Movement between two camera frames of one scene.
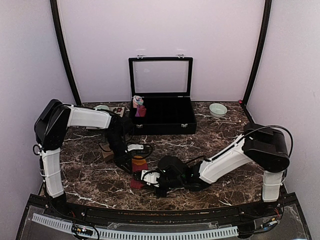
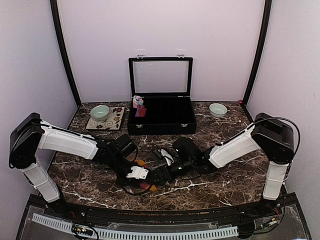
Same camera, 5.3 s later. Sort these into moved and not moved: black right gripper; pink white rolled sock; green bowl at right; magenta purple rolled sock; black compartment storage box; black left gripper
Moved: black left gripper; black right gripper
Not moved: black compartment storage box; magenta purple rolled sock; pink white rolled sock; green bowl at right
